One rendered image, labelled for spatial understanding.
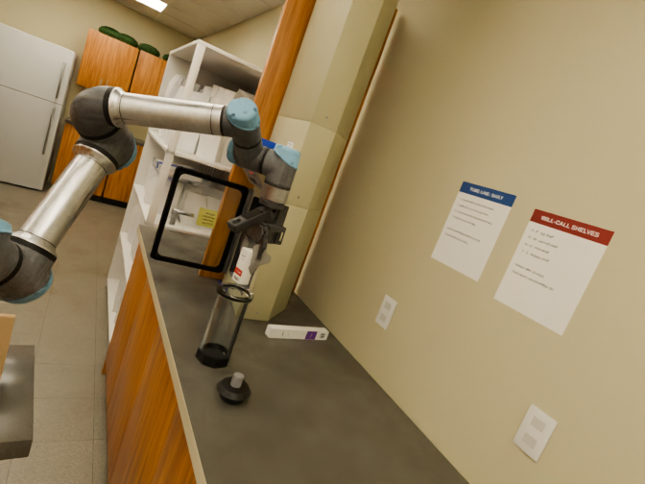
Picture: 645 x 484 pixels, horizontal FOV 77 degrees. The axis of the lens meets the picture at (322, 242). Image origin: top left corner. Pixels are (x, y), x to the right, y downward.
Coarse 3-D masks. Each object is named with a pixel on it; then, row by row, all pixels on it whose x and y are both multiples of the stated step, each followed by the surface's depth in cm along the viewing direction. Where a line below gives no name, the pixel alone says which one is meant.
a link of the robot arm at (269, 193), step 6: (264, 186) 111; (270, 186) 110; (264, 192) 111; (270, 192) 110; (276, 192) 110; (282, 192) 110; (288, 192) 112; (264, 198) 111; (270, 198) 110; (276, 198) 110; (282, 198) 111; (276, 204) 111; (282, 204) 112
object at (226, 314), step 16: (224, 288) 120; (240, 288) 122; (224, 304) 114; (240, 304) 115; (224, 320) 115; (240, 320) 118; (208, 336) 117; (224, 336) 116; (208, 352) 117; (224, 352) 118
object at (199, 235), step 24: (192, 192) 165; (216, 192) 168; (240, 192) 172; (168, 216) 164; (192, 216) 168; (216, 216) 171; (168, 240) 167; (192, 240) 170; (216, 240) 174; (216, 264) 177
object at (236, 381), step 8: (232, 376) 107; (240, 376) 106; (224, 384) 106; (232, 384) 106; (240, 384) 106; (224, 392) 104; (232, 392) 104; (240, 392) 105; (248, 392) 107; (224, 400) 105; (232, 400) 104; (240, 400) 105
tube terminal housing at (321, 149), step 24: (288, 120) 158; (312, 144) 145; (336, 144) 154; (312, 168) 149; (336, 168) 168; (312, 192) 152; (288, 216) 151; (312, 216) 163; (288, 240) 154; (264, 264) 153; (288, 264) 158; (264, 288) 156; (288, 288) 172; (264, 312) 160
